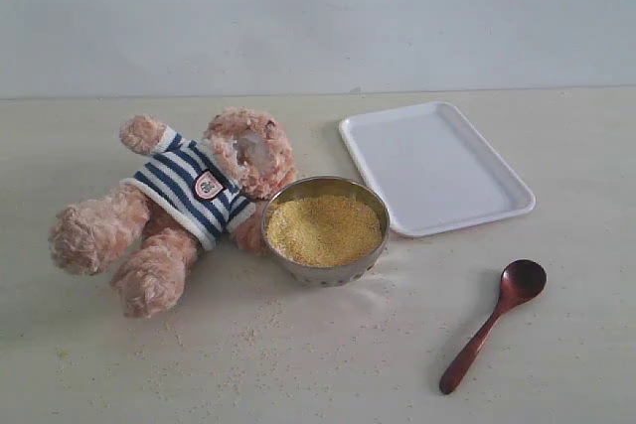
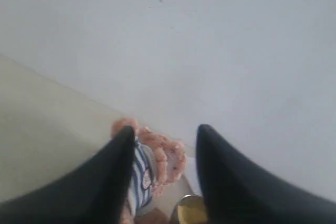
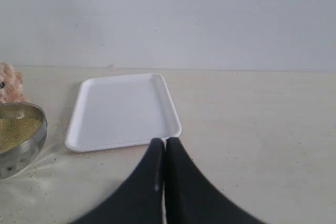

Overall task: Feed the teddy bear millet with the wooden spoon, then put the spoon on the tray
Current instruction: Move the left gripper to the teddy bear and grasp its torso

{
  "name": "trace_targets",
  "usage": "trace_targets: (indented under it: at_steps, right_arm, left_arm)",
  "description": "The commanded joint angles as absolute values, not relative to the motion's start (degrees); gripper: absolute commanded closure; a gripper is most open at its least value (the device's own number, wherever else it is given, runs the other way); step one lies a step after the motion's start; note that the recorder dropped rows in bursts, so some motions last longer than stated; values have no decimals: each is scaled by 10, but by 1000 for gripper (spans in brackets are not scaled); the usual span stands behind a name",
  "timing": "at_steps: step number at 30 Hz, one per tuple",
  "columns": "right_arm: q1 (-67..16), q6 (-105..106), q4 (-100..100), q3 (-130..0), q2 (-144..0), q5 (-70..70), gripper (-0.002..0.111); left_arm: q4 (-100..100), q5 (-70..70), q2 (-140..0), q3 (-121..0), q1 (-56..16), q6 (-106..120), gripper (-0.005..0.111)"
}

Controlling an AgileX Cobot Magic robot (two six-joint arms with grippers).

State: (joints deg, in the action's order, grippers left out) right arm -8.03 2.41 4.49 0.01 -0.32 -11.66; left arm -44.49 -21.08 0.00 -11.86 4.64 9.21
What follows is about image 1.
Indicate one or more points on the plush teddy bear striped sweater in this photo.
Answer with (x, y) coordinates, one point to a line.
(187, 196)

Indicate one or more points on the yellow millet grains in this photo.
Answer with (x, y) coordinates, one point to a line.
(326, 231)

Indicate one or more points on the stainless steel bowl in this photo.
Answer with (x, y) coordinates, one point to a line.
(316, 187)

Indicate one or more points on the white plastic tray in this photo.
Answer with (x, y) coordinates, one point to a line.
(433, 169)

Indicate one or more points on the dark red wooden spoon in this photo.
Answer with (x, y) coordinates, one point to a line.
(520, 281)

